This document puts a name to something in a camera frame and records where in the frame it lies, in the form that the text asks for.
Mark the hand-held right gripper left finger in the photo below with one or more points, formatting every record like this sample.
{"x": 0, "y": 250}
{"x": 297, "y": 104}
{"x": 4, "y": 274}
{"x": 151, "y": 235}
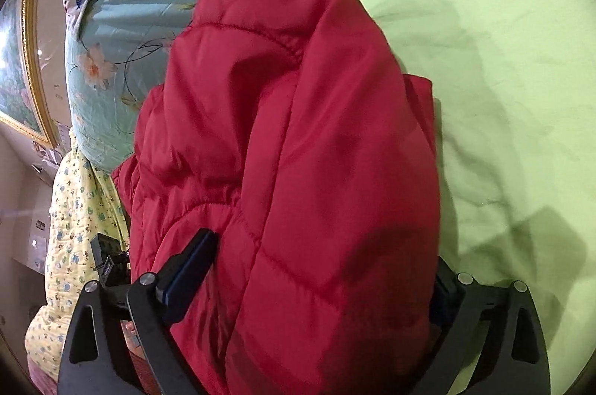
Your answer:
{"x": 188, "y": 274}

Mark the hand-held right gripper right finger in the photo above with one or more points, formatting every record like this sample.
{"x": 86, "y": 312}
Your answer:
{"x": 493, "y": 311}

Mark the red quilted jacket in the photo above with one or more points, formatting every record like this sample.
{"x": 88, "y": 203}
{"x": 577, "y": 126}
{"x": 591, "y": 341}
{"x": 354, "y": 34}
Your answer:
{"x": 288, "y": 167}

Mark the yellow animal-print quilt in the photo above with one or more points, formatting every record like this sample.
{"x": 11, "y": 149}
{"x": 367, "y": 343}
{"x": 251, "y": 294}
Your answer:
{"x": 70, "y": 213}

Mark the white bedside cabinet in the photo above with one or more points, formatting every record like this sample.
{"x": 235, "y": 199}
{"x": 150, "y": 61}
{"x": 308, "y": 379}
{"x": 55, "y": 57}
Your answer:
{"x": 30, "y": 241}

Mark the light green bed sheet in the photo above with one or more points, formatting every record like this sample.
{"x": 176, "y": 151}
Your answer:
{"x": 489, "y": 97}

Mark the teal floral quilt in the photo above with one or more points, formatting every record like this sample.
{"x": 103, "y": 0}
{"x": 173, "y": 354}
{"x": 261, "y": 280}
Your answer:
{"x": 139, "y": 4}

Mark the gold-framed wall painting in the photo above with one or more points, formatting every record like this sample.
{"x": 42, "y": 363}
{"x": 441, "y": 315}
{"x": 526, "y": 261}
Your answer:
{"x": 14, "y": 64}

